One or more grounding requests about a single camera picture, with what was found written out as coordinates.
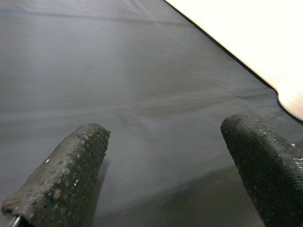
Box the white plastic table top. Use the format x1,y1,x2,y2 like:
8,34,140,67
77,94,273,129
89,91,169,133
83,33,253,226
165,0,303,122

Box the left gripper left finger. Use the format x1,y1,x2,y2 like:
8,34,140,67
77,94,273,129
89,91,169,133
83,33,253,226
0,123,111,227

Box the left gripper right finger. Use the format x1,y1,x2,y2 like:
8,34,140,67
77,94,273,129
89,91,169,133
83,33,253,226
220,114,303,227

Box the black floor cloth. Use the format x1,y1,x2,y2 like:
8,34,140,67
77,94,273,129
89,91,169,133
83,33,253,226
0,0,303,227

